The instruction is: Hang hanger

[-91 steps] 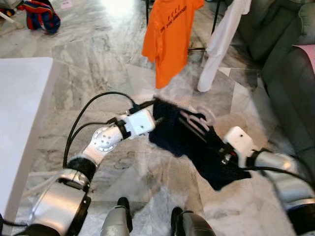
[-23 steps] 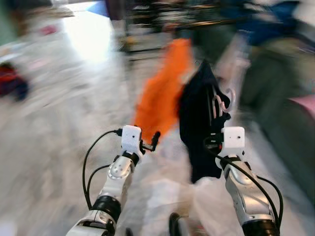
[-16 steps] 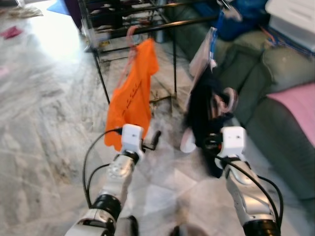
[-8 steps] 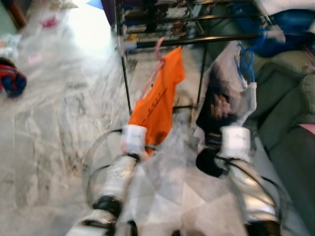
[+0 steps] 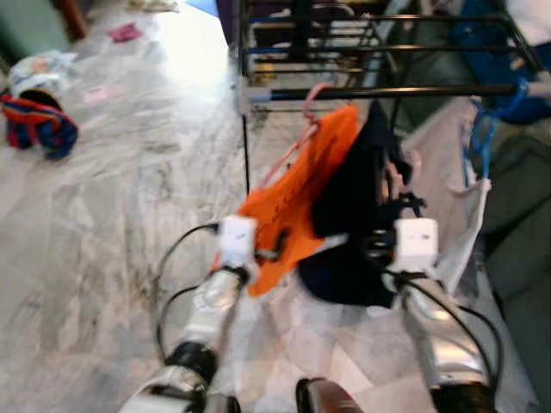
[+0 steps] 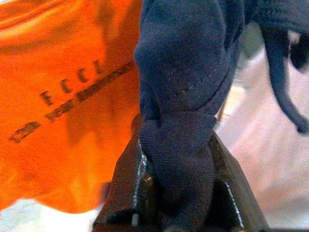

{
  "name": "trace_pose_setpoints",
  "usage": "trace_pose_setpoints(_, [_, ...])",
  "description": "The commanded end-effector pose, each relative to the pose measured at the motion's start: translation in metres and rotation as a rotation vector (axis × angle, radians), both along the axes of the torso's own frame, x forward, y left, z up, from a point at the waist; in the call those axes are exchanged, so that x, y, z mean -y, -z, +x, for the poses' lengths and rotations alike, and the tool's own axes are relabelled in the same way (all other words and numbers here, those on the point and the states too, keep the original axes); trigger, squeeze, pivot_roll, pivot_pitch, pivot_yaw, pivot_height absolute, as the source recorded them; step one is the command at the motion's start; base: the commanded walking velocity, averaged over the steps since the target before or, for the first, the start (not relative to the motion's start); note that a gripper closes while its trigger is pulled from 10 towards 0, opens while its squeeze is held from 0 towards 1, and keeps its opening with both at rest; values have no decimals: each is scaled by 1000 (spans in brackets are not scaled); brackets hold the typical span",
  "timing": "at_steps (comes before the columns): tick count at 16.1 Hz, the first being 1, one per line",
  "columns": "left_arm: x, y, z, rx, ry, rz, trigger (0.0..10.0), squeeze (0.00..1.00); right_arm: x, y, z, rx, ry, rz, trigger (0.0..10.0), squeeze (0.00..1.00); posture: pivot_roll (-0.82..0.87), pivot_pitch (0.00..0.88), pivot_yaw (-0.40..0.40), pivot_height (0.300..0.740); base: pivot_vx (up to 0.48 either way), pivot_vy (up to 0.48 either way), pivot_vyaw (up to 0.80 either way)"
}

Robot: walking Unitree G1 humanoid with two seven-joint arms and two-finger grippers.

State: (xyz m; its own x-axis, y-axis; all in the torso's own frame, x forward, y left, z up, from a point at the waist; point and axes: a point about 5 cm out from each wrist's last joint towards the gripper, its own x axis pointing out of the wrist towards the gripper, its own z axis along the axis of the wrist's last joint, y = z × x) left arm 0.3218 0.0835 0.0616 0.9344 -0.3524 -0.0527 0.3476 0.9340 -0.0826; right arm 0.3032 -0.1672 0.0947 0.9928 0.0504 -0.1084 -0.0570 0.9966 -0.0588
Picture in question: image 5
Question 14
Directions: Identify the red and blue bag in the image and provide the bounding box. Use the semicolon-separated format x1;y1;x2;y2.
0;93;81;161

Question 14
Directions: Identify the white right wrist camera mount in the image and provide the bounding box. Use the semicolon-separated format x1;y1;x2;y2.
394;218;441;275

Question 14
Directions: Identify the brown wooden post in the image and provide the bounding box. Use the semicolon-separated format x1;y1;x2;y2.
53;0;92;42

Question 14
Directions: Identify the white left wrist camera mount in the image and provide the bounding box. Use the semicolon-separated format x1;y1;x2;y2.
220;215;258;270

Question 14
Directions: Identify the blue plastic hanger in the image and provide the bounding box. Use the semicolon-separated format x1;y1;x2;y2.
465;77;530;187

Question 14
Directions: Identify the white pillow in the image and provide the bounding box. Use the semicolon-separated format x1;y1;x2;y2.
504;0;551;49

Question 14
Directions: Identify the white shirt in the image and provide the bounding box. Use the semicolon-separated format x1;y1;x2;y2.
405;99;492;299

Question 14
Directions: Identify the orange t-shirt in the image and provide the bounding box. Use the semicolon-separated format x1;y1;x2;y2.
213;103;363;299

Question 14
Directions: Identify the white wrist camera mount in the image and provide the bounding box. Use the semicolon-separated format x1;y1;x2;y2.
220;215;258;270
394;218;441;275

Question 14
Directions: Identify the shiny blue bag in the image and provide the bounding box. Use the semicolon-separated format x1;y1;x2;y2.
456;0;551;122

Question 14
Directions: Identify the dark green sofa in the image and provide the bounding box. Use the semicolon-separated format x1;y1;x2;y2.
392;17;551;413

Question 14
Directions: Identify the pink plastic hanger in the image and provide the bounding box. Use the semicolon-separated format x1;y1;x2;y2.
258;82;333;191
379;146;424;204

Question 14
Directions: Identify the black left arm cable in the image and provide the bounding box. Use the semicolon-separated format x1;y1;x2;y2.
152;223;224;347
157;286;205;362

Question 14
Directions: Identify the beige crumpled cloth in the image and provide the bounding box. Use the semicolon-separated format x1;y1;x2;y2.
129;0;183;14

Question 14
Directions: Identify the white printed plastic bag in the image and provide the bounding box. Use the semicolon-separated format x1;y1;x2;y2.
9;50;79;98

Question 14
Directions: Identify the small pink cloth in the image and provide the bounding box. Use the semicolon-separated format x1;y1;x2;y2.
108;22;144;45

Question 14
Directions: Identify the dark purple hanging cloth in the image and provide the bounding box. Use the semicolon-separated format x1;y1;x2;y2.
215;0;259;46

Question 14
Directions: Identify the pink paper card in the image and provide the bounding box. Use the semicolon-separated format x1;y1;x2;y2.
82;84;111;107

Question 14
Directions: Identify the blue floor mat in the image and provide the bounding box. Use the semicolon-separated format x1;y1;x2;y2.
185;0;221;18

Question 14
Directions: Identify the grey right robot leg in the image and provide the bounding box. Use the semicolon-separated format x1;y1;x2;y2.
295;377;363;413

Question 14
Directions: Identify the green cabinet panel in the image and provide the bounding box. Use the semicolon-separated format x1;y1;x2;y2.
0;0;70;61

